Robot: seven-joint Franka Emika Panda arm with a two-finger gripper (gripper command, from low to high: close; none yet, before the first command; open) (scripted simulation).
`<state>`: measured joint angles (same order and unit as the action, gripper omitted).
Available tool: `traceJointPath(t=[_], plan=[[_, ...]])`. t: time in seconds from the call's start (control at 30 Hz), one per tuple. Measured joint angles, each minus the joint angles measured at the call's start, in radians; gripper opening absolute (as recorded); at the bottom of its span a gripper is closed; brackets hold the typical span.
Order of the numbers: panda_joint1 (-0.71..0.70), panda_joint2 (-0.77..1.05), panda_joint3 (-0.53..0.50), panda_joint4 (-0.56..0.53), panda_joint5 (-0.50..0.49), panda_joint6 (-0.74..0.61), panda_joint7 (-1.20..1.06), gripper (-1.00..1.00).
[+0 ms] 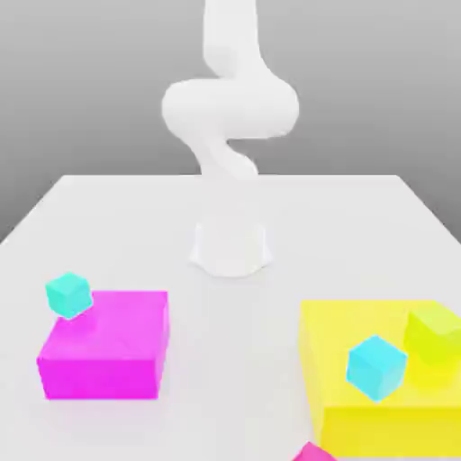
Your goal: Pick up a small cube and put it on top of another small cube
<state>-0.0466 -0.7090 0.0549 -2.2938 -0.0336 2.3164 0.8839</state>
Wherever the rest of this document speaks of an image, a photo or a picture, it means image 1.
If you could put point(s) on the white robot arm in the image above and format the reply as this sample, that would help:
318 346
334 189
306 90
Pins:
230 104

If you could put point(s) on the small turquoise cube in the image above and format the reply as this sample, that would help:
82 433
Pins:
68 295

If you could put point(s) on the small light blue cube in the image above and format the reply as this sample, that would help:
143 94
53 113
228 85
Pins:
376 367

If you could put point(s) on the small lime yellow cube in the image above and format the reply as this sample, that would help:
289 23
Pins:
432 342

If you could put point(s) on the small pink cube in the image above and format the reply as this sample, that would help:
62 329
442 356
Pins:
312 453

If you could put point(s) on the large yellow box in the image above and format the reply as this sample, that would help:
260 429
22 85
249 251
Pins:
335 335

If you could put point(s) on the large magenta box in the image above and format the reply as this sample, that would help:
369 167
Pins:
108 345

